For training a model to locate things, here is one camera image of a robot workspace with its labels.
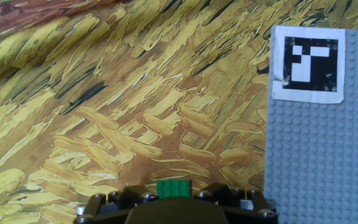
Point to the painted wheatfield cloth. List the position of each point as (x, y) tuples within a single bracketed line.
[(104, 93)]

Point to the black white fiducial marker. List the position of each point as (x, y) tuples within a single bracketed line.
[(309, 63)]

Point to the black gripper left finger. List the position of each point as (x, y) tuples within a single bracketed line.
[(113, 205)]

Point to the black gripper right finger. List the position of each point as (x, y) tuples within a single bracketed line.
[(247, 210)]

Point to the grey Lego baseplate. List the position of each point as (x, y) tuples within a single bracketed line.
[(322, 155)]

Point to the green Lego plate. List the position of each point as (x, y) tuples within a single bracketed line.
[(173, 189)]

